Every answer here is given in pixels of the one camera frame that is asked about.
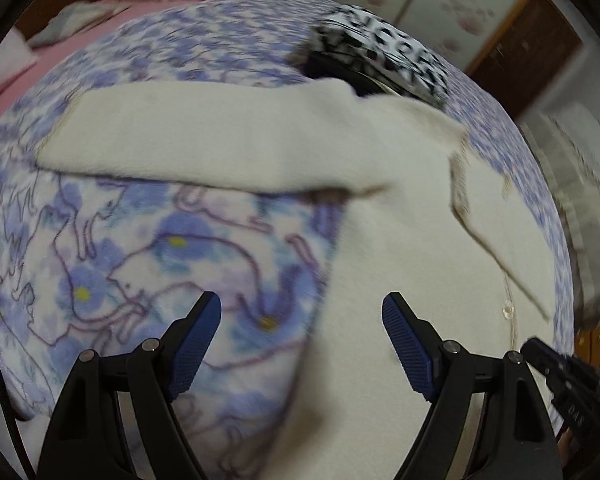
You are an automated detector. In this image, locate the pink bed sheet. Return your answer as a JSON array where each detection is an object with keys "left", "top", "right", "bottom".
[{"left": 0, "top": 2, "right": 133, "bottom": 116}]

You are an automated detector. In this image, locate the white fleece cardigan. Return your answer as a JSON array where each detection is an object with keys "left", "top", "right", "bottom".
[{"left": 36, "top": 78, "right": 563, "bottom": 480}]

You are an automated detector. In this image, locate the dark wooden door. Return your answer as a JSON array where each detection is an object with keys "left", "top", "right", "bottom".
[{"left": 467, "top": 0, "right": 582, "bottom": 117}]

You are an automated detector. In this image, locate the orange wooden cabinet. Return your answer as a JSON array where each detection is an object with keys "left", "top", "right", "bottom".
[{"left": 575, "top": 316, "right": 600, "bottom": 377}]

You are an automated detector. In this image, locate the black cable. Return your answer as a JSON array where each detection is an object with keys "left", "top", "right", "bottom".
[{"left": 0, "top": 322, "right": 37, "bottom": 480}]

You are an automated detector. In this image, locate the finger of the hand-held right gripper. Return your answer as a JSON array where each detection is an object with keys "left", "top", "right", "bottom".
[{"left": 521, "top": 337, "right": 600, "bottom": 441}]

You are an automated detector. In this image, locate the white cloth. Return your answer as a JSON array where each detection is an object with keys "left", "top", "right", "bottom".
[{"left": 30, "top": 1, "right": 131, "bottom": 47}]

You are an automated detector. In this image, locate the cream lace furniture cover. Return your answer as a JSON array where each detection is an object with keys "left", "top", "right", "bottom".
[{"left": 522, "top": 105, "right": 600, "bottom": 308}]

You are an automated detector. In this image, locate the blue floral cat blanket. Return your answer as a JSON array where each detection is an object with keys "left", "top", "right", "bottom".
[{"left": 0, "top": 0, "right": 578, "bottom": 480}]

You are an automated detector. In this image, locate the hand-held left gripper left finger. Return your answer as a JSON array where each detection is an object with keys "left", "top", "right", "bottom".
[{"left": 39, "top": 291, "right": 223, "bottom": 480}]

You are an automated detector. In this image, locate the black and white patterned garment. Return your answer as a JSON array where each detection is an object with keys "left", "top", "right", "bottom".
[{"left": 300, "top": 4, "right": 451, "bottom": 108}]

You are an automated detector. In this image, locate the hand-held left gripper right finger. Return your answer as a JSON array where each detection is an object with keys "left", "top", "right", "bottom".
[{"left": 381, "top": 291, "right": 565, "bottom": 480}]

